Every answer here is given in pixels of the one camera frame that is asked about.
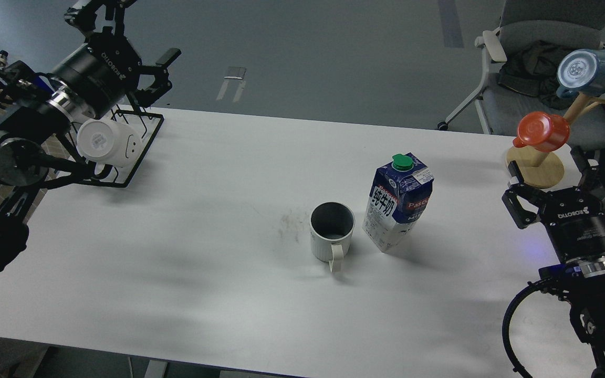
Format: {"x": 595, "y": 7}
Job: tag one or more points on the black wire cup rack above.
{"x": 147, "y": 124}

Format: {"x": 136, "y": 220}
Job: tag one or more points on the white ribbed mug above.
{"x": 331, "y": 228}

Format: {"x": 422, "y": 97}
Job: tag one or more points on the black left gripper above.
{"x": 105, "y": 68}

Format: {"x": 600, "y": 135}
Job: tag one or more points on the white smiley mug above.
{"x": 109, "y": 143}

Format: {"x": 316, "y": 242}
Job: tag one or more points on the blue mug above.
{"x": 582, "y": 72}

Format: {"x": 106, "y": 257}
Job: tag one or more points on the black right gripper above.
{"x": 581, "y": 226}

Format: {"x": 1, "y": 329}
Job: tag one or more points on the dark green jacket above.
{"x": 532, "y": 72}

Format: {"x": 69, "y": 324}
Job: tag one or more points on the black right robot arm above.
{"x": 580, "y": 283}

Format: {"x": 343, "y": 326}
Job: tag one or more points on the grey office chair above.
{"x": 575, "y": 24}

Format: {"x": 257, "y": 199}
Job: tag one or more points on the orange mug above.
{"x": 542, "y": 131}

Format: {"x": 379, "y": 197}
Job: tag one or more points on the blue white milk carton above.
{"x": 399, "y": 194}

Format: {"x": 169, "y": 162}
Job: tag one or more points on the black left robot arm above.
{"x": 54, "y": 126}

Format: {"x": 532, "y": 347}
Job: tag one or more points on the wooden mug tree stand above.
{"x": 542, "y": 169}

